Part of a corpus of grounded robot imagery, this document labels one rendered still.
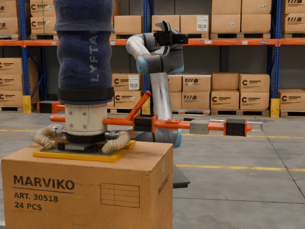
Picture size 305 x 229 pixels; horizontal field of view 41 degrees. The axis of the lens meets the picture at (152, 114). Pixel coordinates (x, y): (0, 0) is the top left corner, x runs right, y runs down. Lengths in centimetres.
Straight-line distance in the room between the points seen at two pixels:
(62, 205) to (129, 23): 751
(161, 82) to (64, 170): 117
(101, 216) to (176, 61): 89
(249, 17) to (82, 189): 755
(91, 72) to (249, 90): 743
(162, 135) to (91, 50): 109
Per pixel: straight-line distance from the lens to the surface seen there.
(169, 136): 253
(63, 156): 162
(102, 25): 159
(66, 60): 162
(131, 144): 175
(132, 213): 154
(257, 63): 1015
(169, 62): 207
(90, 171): 154
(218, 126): 156
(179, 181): 246
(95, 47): 159
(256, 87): 888
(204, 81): 875
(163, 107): 256
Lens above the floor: 156
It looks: 10 degrees down
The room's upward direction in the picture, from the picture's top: straight up
